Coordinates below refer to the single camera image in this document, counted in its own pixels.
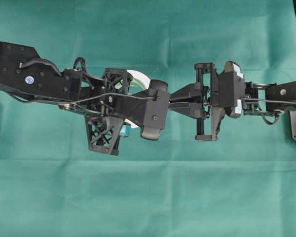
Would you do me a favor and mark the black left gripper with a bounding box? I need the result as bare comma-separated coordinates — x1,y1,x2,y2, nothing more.
80,68,133,156

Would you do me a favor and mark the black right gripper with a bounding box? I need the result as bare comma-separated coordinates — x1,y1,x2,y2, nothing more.
168,63,224,141

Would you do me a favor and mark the white duct tape roll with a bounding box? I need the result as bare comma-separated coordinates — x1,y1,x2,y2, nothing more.
120,70,150,136

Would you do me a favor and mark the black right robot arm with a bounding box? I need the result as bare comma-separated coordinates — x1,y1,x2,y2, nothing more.
169,61,296,141

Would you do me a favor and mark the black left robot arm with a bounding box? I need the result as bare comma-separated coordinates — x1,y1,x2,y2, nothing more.
0,41,132,156

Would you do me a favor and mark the green table cloth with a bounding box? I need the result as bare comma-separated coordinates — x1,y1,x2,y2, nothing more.
0,0,296,237

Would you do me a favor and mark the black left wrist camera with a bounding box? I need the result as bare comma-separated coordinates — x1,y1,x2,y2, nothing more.
115,79,170,141

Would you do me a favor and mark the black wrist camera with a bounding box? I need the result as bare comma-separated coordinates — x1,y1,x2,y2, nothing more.
115,79,170,141
211,61,246,119

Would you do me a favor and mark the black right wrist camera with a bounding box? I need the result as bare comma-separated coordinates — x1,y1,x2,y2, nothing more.
211,61,246,119

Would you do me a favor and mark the black right camera cable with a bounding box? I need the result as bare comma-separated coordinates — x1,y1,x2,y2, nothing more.
236,97,296,105

